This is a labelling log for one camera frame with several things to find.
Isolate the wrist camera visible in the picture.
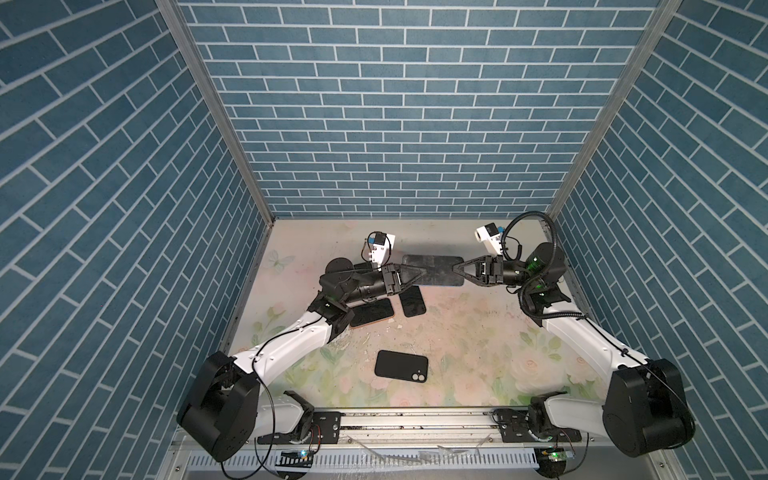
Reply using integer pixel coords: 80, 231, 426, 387
475, 223, 502, 255
362, 231, 395, 268

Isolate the purple-edged black phone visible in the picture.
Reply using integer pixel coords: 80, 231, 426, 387
350, 298, 395, 328

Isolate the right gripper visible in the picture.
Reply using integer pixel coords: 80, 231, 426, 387
454, 259, 538, 291

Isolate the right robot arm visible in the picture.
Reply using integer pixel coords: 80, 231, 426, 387
452, 242, 696, 457

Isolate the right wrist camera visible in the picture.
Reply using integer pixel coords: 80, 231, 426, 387
475, 223, 502, 255

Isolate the aluminium front rail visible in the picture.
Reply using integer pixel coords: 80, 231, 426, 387
170, 407, 667, 451

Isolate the white slotted cable duct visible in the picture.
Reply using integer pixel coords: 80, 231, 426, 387
185, 449, 540, 472

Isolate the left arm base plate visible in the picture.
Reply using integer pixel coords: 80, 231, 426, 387
284, 411, 342, 445

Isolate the blue-edged black phone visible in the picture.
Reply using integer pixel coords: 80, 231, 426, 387
402, 254, 465, 287

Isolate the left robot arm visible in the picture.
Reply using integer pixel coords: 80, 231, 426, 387
177, 257, 427, 462

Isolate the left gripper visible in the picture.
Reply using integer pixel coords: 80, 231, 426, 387
338, 267, 424, 308

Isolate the right camera black cable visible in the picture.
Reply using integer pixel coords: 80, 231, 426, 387
500, 210, 586, 322

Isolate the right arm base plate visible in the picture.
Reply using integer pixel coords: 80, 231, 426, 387
490, 408, 582, 444

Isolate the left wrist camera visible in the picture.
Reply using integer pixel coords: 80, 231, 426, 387
362, 231, 395, 268

